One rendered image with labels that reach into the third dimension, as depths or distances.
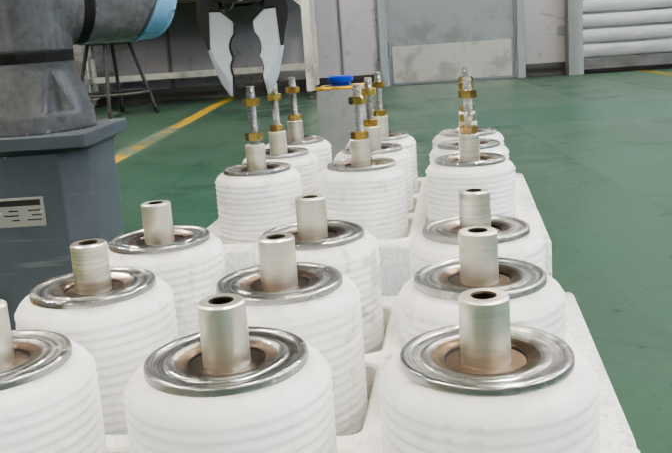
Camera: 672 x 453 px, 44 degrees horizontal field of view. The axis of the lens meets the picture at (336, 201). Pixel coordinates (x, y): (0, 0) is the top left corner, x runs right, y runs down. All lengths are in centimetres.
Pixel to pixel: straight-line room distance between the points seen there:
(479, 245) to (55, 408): 24
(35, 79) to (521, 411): 84
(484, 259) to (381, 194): 42
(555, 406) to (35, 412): 23
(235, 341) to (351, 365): 12
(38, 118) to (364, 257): 58
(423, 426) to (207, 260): 30
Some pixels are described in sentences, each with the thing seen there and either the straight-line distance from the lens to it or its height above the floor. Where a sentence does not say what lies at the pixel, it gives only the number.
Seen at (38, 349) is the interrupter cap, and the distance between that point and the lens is 45.
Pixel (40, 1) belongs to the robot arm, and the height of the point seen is 46.
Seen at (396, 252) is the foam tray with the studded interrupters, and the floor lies 17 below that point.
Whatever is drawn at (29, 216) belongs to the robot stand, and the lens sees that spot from 108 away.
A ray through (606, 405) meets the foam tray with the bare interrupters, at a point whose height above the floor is 18.
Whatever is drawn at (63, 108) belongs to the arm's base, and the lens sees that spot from 109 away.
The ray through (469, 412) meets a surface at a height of 25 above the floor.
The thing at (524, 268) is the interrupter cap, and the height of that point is 25.
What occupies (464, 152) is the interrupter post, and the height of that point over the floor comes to 26.
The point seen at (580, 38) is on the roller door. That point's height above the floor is 24.
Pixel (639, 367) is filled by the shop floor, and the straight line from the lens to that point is 103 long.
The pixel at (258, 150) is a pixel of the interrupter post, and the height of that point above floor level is 27.
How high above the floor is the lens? 40
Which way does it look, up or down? 11 degrees down
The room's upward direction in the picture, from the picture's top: 4 degrees counter-clockwise
